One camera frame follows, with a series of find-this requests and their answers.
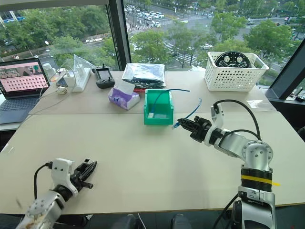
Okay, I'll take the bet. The white thin cable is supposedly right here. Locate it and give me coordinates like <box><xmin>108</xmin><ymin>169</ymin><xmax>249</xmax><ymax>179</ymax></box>
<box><xmin>38</xmin><ymin>59</ymin><xmax>81</xmax><ymax>113</ymax></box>

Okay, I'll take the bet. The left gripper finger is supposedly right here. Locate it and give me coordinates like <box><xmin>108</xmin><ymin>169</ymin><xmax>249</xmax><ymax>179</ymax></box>
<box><xmin>81</xmin><ymin>162</ymin><xmax>98</xmax><ymax>181</ymax></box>
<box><xmin>77</xmin><ymin>158</ymin><xmax>97</xmax><ymax>174</ymax></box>

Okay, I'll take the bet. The white plastic bottle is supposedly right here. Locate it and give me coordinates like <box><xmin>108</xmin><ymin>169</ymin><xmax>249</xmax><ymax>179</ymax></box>
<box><xmin>42</xmin><ymin>63</ymin><xmax>54</xmax><ymax>81</ymax></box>

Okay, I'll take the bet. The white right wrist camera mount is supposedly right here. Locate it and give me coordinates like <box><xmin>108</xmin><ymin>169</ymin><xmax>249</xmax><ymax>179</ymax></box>
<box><xmin>203</xmin><ymin>106</ymin><xmax>225</xmax><ymax>146</ymax></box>

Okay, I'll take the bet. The dark slanted window frame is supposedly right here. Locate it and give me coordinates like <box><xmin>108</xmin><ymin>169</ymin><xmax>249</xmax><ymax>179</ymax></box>
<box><xmin>268</xmin><ymin>40</ymin><xmax>305</xmax><ymax>101</ymax></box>

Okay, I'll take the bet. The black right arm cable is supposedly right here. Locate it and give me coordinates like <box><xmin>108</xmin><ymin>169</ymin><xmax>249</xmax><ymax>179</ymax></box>
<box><xmin>213</xmin><ymin>99</ymin><xmax>262</xmax><ymax>142</ymax></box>

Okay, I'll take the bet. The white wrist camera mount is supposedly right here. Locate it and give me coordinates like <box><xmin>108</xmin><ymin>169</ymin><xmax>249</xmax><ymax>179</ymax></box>
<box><xmin>51</xmin><ymin>157</ymin><xmax>79</xmax><ymax>197</ymax></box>
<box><xmin>203</xmin><ymin>106</ymin><xmax>225</xmax><ymax>146</ymax></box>

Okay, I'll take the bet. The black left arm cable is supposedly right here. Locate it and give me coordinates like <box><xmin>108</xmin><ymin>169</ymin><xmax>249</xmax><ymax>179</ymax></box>
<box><xmin>33</xmin><ymin>161</ymin><xmax>53</xmax><ymax>200</ymax></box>

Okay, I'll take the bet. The dark window pillar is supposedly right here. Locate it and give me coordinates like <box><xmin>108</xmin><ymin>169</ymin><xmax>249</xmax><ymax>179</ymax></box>
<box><xmin>105</xmin><ymin>0</ymin><xmax>132</xmax><ymax>72</ymax></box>

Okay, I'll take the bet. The open laptop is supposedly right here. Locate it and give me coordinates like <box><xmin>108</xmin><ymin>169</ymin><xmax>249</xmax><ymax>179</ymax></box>
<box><xmin>0</xmin><ymin>57</ymin><xmax>51</xmax><ymax>125</ymax></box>

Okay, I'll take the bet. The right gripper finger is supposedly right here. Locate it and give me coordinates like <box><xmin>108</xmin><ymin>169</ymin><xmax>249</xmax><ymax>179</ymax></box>
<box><xmin>178</xmin><ymin>121</ymin><xmax>196</xmax><ymax>133</ymax></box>
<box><xmin>177</xmin><ymin>117</ymin><xmax>198</xmax><ymax>128</ymax></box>

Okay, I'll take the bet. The white charger block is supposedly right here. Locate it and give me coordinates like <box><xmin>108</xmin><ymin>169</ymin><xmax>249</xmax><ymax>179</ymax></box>
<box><xmin>63</xmin><ymin>73</ymin><xmax>76</xmax><ymax>88</ymax></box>

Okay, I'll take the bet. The black remote controller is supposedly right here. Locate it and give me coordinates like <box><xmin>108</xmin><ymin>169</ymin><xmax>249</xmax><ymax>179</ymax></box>
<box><xmin>95</xmin><ymin>63</ymin><xmax>116</xmax><ymax>90</ymax></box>

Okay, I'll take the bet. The clear plastic triangle sheet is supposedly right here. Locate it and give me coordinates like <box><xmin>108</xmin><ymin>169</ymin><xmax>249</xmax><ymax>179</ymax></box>
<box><xmin>73</xmin><ymin>54</ymin><xmax>96</xmax><ymax>70</ymax></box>

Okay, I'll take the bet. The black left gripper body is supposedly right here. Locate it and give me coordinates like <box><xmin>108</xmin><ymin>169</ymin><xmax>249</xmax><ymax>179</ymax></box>
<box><xmin>70</xmin><ymin>167</ymin><xmax>94</xmax><ymax>192</ymax></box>

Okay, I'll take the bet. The white power strip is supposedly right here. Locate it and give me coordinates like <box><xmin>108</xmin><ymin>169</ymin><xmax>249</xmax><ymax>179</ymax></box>
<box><xmin>71</xmin><ymin>67</ymin><xmax>92</xmax><ymax>93</ymax></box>

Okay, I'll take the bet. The green plastic bin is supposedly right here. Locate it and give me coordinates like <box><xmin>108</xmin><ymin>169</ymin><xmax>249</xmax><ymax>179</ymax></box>
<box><xmin>143</xmin><ymin>89</ymin><xmax>174</xmax><ymax>126</ymax></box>

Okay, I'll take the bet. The black round circuit disc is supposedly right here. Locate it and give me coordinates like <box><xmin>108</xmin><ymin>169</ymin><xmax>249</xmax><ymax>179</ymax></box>
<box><xmin>214</xmin><ymin>51</ymin><xmax>251</xmax><ymax>70</ymax></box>

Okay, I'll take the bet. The purple tissue pack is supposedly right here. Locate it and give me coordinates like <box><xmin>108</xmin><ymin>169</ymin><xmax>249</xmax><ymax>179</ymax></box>
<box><xmin>108</xmin><ymin>82</ymin><xmax>141</xmax><ymax>111</ymax></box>

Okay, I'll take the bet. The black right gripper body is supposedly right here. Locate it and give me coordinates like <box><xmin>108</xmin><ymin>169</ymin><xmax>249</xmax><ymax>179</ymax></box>
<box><xmin>190</xmin><ymin>115</ymin><xmax>213</xmax><ymax>143</ymax></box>

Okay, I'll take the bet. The blue network cable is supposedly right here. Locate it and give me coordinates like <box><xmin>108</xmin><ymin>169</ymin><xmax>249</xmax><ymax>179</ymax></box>
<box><xmin>172</xmin><ymin>97</ymin><xmax>203</xmax><ymax>130</ymax></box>
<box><xmin>149</xmin><ymin>88</ymin><xmax>191</xmax><ymax>115</ymax></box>

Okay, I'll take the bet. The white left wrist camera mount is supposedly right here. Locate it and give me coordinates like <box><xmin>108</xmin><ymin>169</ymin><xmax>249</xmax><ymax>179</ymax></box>
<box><xmin>51</xmin><ymin>157</ymin><xmax>79</xmax><ymax>197</ymax></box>

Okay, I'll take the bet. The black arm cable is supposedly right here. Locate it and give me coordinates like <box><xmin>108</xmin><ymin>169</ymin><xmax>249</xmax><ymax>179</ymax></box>
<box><xmin>33</xmin><ymin>161</ymin><xmax>53</xmax><ymax>200</ymax></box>
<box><xmin>213</xmin><ymin>99</ymin><xmax>262</xmax><ymax>142</ymax></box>

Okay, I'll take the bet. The white perforated plastic basket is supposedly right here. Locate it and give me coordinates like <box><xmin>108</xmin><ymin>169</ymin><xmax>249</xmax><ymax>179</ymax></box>
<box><xmin>204</xmin><ymin>51</ymin><xmax>270</xmax><ymax>92</ymax></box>

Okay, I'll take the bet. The dark folded plastic bag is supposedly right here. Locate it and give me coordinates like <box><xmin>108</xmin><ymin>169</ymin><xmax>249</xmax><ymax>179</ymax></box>
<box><xmin>121</xmin><ymin>62</ymin><xmax>167</xmax><ymax>88</ymax></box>

